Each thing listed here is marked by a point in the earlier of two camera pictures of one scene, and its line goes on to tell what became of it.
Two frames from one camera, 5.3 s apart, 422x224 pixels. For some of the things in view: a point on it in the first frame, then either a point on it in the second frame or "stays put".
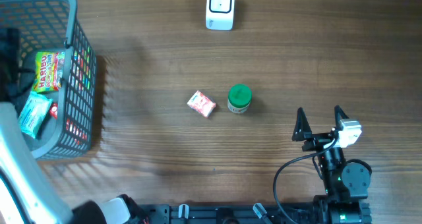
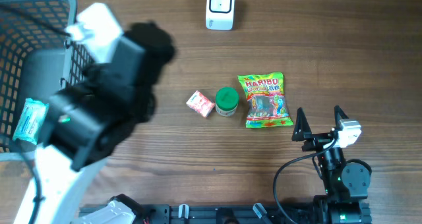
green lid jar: [239, 98] -> [226, 101]
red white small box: [202, 104] stays put
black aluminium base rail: [307, 213] stays put
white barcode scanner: [220, 6] stays put
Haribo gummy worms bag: [49, 72] -> [266, 105]
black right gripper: [302, 131] stays put
